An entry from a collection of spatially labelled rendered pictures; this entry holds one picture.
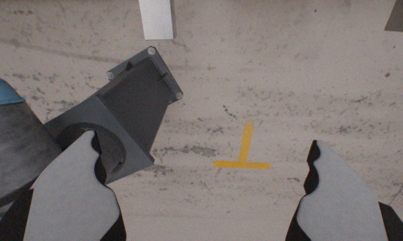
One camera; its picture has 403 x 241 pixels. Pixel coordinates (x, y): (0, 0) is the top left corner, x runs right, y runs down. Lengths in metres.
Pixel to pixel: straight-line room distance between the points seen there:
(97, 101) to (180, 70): 0.62
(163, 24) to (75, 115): 0.44
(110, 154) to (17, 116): 0.22
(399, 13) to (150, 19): 0.24
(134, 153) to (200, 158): 0.82
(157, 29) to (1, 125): 0.29
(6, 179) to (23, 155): 0.04
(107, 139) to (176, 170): 0.96
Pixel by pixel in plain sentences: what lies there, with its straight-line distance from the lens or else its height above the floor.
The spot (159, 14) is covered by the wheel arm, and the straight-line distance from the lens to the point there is 0.22.
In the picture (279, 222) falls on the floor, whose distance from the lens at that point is 2.03.
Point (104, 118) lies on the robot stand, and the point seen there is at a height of 0.60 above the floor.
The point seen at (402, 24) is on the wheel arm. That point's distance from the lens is 0.28.
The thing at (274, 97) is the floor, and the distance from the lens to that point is 1.21.
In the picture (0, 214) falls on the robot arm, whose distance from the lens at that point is 0.46.
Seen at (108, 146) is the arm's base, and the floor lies 0.64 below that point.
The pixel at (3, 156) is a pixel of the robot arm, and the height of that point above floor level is 0.82.
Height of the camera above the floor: 1.05
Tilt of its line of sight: 61 degrees down
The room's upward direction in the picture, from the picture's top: 179 degrees counter-clockwise
